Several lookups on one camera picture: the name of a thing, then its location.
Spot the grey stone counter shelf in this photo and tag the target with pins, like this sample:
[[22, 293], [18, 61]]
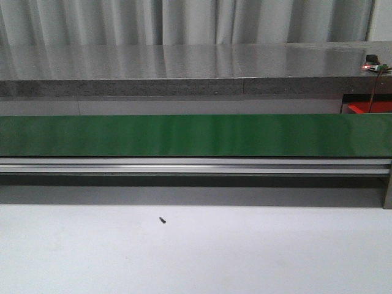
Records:
[[192, 70]]

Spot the green conveyor belt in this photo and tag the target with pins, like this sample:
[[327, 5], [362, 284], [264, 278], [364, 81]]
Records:
[[314, 135]]

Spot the red plastic tray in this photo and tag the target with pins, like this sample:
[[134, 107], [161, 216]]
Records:
[[377, 107]]

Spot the small green circuit board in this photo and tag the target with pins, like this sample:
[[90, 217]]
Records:
[[376, 67]]

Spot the black sensor module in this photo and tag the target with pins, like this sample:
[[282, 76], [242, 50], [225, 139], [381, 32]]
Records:
[[372, 59]]

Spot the grey pleated curtain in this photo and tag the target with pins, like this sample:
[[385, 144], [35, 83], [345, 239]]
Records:
[[182, 22]]

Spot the aluminium conveyor frame rail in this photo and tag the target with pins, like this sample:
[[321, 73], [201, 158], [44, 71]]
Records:
[[303, 182]]

